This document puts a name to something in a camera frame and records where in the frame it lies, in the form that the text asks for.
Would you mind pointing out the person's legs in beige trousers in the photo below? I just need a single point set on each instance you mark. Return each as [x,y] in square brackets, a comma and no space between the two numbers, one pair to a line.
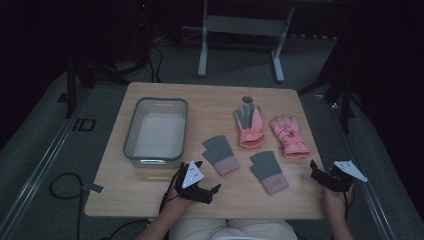
[233,230]

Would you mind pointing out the person's left hand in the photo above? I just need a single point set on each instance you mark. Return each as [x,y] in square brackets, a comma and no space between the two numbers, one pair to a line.
[177,202]

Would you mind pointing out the white metal desk frame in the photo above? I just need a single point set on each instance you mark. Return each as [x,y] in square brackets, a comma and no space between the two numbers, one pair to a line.
[245,25]

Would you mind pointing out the pink glove with red print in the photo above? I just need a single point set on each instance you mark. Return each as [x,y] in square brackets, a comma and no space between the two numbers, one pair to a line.
[288,136]

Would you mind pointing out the pink glove with grey palm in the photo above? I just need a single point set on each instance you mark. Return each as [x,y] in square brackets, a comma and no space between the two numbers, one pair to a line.
[250,128]

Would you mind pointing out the grey fingerless glove pink cuff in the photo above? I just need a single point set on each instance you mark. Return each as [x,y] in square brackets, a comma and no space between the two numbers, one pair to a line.
[220,153]
[266,170]

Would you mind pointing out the round grey table grommet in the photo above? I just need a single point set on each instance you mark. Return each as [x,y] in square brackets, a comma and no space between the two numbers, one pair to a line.
[247,99]

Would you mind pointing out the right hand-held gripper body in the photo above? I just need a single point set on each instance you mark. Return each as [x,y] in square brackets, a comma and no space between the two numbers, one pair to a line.
[336,181]

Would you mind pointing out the person's right hand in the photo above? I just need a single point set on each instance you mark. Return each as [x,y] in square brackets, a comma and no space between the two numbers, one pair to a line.
[335,200]

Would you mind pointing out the grey plastic bin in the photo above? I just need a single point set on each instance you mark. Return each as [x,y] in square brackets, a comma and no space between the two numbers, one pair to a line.
[160,133]

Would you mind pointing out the dark equipment with red light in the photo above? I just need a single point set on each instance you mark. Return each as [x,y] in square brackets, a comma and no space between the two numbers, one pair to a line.
[143,30]

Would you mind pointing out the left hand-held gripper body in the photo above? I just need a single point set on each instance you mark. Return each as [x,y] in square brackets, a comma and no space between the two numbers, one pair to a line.
[192,175]

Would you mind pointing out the aluminium floor rail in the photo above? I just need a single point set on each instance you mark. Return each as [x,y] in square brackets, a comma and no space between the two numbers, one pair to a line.
[36,173]
[366,196]

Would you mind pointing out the black metal stand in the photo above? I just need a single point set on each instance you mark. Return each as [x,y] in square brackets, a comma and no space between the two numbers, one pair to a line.
[345,96]
[71,90]

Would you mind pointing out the grey tape piece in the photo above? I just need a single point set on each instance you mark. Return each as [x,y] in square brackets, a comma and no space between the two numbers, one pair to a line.
[97,188]

